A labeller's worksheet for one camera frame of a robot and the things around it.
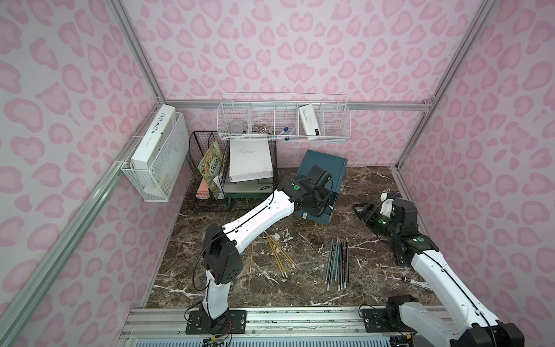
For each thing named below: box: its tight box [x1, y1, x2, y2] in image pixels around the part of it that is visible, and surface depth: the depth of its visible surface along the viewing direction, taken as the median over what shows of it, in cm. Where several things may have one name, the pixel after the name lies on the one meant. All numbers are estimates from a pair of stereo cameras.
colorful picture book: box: [198, 140, 225, 200], surface depth 100 cm
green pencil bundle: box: [324, 237, 350, 292], surface depth 87 cm
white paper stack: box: [229, 138, 274, 183], surface depth 91 cm
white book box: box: [130, 104, 177, 170], surface depth 71 cm
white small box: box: [298, 103, 321, 136], surface depth 93 cm
